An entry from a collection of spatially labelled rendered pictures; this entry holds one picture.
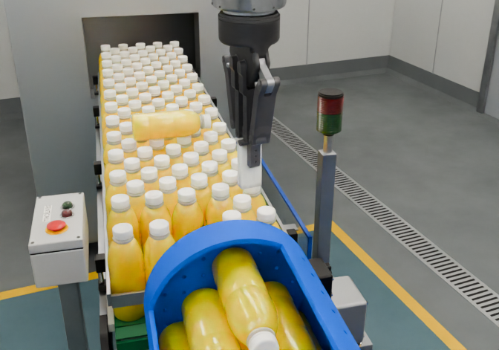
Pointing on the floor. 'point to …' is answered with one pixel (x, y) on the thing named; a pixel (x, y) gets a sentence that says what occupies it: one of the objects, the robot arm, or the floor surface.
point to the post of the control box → (73, 316)
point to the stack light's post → (324, 204)
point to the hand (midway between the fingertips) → (249, 163)
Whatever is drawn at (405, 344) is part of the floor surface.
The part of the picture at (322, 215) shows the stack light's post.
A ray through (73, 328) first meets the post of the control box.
